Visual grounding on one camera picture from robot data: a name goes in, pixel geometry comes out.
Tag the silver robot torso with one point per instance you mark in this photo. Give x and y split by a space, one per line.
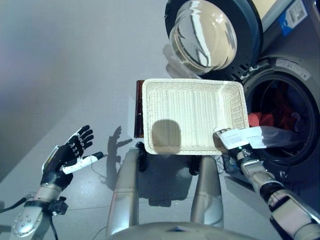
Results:
175 232

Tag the cream wicker laundry basket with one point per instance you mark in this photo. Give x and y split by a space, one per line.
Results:
187 107

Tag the red garment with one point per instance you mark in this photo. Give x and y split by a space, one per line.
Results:
260 117

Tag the dark grey washing machine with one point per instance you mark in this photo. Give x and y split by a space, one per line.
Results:
295 62

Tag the white counter cabinet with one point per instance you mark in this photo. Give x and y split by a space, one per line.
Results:
265 6

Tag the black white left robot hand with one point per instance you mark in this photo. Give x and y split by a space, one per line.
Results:
57 170

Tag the silver right robot leg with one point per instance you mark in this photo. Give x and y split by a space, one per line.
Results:
207 195

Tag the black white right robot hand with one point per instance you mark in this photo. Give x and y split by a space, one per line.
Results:
232 140

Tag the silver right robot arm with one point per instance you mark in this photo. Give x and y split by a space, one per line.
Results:
275 195

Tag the round washing machine door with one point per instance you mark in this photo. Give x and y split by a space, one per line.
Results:
212 37

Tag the blue white energy label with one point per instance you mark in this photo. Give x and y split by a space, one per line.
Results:
292 17

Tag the grey mesh laundry piece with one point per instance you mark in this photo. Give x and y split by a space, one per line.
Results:
277 137

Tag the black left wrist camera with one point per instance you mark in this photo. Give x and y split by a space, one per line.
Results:
59 206

